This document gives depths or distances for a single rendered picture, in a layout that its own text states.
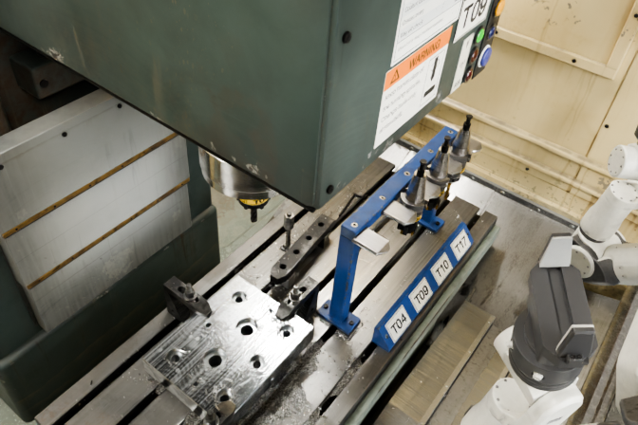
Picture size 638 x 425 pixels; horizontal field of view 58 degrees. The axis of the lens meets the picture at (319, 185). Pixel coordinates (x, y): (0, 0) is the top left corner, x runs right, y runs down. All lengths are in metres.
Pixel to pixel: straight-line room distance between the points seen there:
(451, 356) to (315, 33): 1.24
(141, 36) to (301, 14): 0.25
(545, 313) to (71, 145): 0.91
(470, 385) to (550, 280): 0.93
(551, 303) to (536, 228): 1.24
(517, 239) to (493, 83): 0.49
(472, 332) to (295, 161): 1.18
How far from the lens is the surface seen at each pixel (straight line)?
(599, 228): 1.40
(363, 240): 1.20
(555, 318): 0.69
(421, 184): 1.26
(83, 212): 1.34
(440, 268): 1.56
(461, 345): 1.68
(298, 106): 0.58
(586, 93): 1.72
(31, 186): 1.23
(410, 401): 1.52
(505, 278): 1.86
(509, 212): 1.94
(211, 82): 0.66
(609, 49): 1.66
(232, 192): 0.83
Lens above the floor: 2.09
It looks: 42 degrees down
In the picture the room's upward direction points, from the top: 5 degrees clockwise
